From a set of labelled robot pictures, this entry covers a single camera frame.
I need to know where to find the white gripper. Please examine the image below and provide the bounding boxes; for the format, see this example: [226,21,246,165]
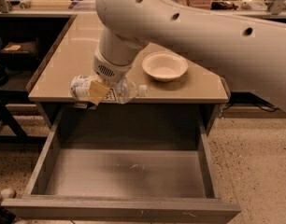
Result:
[89,46,133,105]

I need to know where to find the clear plastic bottle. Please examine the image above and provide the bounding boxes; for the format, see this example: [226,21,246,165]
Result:
[70,75,148,105]

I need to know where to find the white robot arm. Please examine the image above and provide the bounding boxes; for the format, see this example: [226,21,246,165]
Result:
[93,0,286,112]

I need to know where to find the grey open drawer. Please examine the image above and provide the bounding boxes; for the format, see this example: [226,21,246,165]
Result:
[2,104,240,224]

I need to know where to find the grey cabinet with beige counter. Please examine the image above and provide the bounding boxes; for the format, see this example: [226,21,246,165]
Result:
[27,13,230,133]

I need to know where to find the white paper bowl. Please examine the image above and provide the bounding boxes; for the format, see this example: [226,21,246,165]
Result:
[142,51,188,82]

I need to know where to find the black stand left of cabinet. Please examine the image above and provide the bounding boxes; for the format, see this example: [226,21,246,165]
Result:
[0,38,46,144]

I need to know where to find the white shoe on floor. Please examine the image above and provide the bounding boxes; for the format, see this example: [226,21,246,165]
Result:
[0,188,16,202]

